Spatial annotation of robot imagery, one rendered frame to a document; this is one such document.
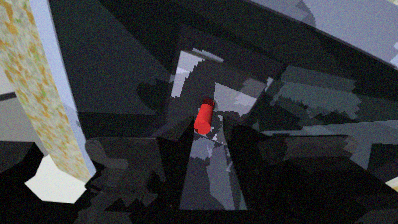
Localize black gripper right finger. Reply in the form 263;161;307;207
222;115;358;210

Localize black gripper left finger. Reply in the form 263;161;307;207
85;116;194;210

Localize red peg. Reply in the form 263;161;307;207
194;98;214;135

